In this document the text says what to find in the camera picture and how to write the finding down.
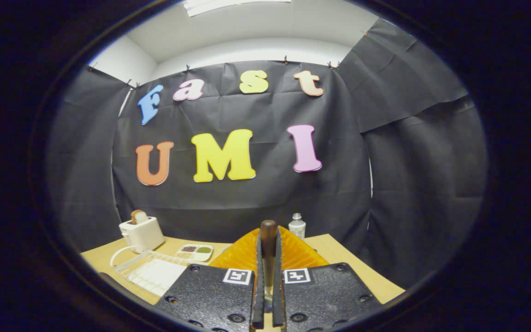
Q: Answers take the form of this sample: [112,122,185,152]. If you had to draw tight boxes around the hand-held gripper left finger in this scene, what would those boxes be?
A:
[155,226,266,332]

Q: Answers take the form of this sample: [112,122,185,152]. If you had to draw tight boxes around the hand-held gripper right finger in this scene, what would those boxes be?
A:
[272,225,384,332]

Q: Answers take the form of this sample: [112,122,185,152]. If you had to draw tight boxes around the white wire dish rack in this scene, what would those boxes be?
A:
[110,246,201,297]

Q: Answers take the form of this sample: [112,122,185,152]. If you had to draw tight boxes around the wooden handled spoon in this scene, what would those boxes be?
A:
[260,220,278,314]

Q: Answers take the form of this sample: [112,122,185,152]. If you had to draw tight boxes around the white divided grain tray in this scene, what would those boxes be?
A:
[176,244,213,262]

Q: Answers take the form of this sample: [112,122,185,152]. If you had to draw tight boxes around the green white drink bottle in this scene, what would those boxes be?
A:
[289,213,307,240]

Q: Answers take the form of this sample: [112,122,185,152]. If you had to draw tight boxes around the white toaster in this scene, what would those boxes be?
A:
[119,216,165,253]

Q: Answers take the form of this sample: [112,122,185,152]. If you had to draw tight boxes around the black backdrop cloth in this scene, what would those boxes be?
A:
[44,18,490,289]

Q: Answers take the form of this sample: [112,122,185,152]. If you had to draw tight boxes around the ceiling light panel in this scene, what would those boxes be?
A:
[183,0,291,17]

